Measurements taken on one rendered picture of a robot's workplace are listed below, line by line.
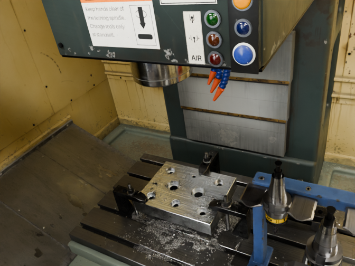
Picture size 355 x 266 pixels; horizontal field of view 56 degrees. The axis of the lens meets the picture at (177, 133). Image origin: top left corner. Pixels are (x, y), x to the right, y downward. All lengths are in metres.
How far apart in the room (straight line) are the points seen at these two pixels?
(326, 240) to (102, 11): 0.57
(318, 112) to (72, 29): 0.94
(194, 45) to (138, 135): 1.75
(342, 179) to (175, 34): 1.44
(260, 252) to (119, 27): 0.71
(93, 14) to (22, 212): 1.21
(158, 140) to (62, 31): 1.52
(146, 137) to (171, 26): 1.70
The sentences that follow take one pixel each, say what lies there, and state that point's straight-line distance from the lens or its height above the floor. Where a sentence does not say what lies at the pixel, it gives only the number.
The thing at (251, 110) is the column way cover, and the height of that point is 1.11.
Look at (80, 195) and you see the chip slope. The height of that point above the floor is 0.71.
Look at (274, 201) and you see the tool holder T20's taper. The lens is 0.77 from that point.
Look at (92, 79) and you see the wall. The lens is 2.14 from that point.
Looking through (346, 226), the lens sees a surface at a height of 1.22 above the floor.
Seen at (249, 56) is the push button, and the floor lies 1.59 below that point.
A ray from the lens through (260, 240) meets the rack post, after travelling 0.99.
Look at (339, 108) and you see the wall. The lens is 1.73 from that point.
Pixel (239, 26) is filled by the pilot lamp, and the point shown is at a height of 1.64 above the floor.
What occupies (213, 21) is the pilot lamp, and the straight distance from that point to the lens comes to 0.53.
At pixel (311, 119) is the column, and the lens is 1.35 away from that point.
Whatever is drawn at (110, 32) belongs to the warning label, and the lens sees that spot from 0.65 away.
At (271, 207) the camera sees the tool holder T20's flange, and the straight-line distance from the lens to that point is 0.79.
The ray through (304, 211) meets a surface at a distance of 0.79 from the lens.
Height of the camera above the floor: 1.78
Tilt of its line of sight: 33 degrees down
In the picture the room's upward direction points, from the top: 9 degrees counter-clockwise
